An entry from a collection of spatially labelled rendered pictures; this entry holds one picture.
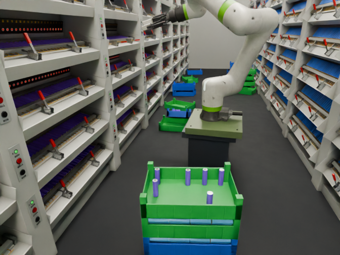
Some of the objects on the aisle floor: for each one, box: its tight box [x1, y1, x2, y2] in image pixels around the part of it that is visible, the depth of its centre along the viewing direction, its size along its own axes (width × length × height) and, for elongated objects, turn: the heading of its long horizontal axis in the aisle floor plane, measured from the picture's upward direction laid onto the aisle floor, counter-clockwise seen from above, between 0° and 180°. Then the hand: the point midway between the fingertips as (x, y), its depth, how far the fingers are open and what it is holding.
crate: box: [164, 98, 195, 111], centre depth 267 cm, size 30×20×8 cm
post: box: [60, 0, 121, 171], centre depth 122 cm, size 20×9×182 cm, turn 81°
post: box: [142, 0, 164, 106], centre depth 248 cm, size 20×9×182 cm, turn 81°
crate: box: [166, 108, 191, 117], centre depth 229 cm, size 30×20×8 cm
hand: (146, 25), depth 153 cm, fingers open, 5 cm apart
